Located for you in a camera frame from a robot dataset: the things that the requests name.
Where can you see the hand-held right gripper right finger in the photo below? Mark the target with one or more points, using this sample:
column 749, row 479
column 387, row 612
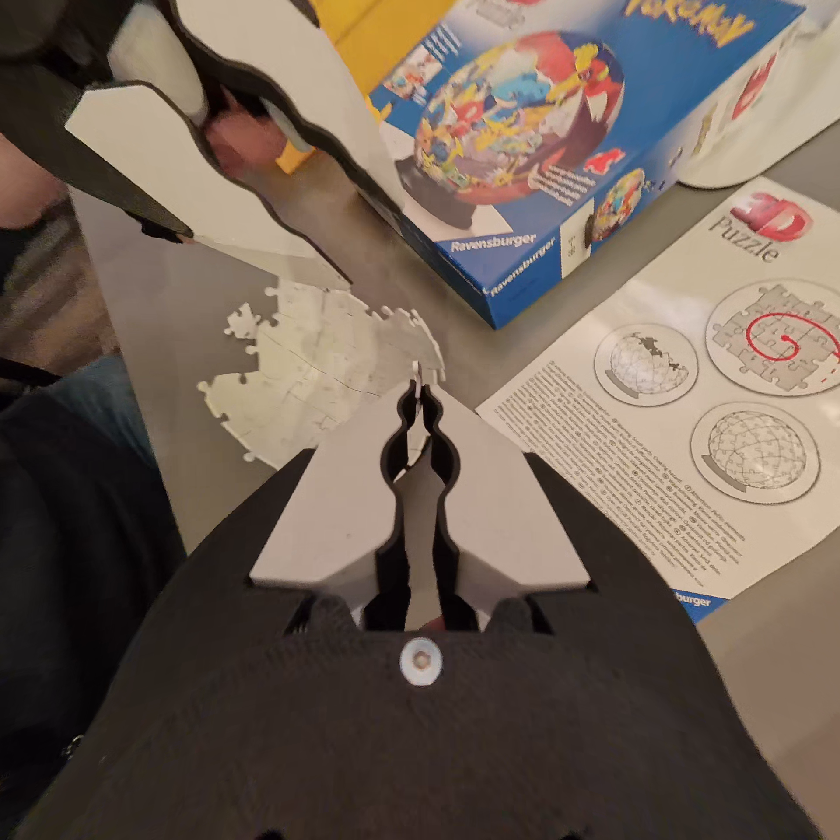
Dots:
column 508, row 518

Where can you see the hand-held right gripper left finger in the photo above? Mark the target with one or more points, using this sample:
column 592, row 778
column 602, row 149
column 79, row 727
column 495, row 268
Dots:
column 328, row 518

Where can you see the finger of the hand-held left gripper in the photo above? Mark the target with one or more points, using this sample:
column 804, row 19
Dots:
column 151, row 157
column 295, row 59

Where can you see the white assembled puzzle sheet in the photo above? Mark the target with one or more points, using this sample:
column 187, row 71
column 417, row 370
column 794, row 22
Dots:
column 308, row 367

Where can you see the small white puzzle piece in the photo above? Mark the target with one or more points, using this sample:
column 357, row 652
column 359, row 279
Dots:
column 416, row 390

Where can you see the blue puzzle box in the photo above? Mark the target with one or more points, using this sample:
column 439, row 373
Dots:
column 590, row 164

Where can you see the person's left hand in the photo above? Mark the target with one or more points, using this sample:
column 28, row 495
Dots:
column 26, row 187

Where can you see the paper instruction leaflet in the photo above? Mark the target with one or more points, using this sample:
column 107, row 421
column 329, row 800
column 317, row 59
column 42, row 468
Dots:
column 689, row 426

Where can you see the black furniture leg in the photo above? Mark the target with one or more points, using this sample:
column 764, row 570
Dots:
column 26, row 374

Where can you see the person's leg in jeans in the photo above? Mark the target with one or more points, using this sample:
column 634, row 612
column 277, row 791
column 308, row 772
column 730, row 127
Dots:
column 98, row 407

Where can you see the person's dark top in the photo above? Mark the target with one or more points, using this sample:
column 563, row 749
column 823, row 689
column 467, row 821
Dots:
column 65, row 558

